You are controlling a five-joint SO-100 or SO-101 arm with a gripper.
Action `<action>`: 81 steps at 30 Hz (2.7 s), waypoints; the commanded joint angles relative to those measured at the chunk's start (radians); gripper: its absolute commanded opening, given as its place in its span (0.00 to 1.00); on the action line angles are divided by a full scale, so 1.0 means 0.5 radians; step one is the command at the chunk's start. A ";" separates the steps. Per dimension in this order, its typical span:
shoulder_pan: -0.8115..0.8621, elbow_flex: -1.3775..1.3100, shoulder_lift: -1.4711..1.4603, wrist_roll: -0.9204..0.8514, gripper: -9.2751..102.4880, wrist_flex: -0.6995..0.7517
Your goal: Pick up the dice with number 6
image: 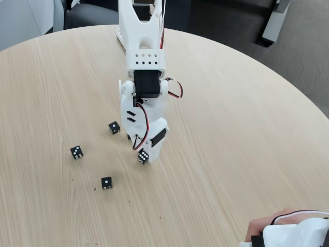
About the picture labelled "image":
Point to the white leader arm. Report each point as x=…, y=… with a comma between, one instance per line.
x=295, y=234

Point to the person's hand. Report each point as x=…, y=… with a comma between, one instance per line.
x=259, y=225

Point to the white cabinet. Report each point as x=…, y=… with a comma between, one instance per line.
x=23, y=20

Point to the dark upholstered bench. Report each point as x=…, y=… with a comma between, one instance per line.
x=226, y=20

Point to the dark grey chair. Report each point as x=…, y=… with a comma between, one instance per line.
x=90, y=15

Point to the grey table leg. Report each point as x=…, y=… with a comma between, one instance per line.
x=273, y=23

